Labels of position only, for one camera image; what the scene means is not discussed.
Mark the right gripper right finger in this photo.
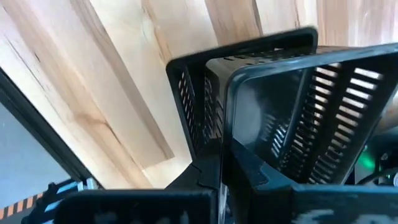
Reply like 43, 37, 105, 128
222, 139, 398, 224

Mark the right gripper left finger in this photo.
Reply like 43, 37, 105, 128
54, 139, 223, 224

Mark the black slotted plastic basket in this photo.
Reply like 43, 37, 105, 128
221, 42, 398, 187
165, 26, 319, 160

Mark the orange black hazard tape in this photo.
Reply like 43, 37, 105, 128
0, 192, 44, 220

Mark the black table frame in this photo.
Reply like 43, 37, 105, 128
0, 67, 104, 190

